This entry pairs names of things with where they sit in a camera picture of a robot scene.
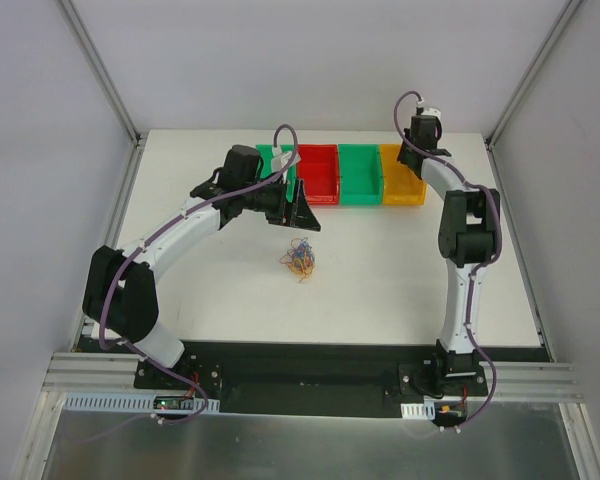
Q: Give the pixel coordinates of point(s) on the green plastic bin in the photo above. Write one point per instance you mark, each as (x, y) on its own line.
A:
(267, 154)
(361, 176)

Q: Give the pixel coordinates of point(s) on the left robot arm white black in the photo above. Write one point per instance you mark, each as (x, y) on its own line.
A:
(121, 293)

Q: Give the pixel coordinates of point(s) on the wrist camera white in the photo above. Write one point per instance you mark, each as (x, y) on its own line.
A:
(283, 159)
(425, 110)

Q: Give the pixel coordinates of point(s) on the aluminium frame rail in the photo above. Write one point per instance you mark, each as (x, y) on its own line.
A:
(91, 372)

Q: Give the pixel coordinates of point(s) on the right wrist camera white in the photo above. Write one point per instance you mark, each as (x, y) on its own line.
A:
(425, 110)

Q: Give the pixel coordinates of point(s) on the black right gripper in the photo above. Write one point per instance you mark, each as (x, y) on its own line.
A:
(408, 157)

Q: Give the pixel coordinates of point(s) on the green plastic bin left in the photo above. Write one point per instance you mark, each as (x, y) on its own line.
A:
(267, 154)

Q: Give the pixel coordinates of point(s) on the yellow plastic bin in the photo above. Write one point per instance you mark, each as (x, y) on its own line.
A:
(401, 186)

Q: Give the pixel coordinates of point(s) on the white cable duct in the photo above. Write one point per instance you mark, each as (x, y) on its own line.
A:
(418, 411)
(138, 403)

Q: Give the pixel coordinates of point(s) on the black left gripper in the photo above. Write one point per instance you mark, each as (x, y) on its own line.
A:
(288, 207)

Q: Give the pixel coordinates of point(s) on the red plastic bin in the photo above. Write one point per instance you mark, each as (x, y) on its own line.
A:
(319, 170)

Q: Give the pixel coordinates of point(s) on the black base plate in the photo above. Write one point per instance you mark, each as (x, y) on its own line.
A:
(364, 381)

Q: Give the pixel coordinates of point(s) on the green plastic bin right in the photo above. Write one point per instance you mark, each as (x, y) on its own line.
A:
(361, 176)

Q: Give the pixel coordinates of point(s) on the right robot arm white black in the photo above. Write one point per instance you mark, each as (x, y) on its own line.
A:
(469, 240)

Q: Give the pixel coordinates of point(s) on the right white cable duct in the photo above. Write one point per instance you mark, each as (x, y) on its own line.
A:
(418, 411)

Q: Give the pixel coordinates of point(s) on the left white cable duct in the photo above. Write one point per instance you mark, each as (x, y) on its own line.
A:
(138, 403)

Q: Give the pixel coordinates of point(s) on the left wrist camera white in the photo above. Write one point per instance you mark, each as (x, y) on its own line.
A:
(283, 159)

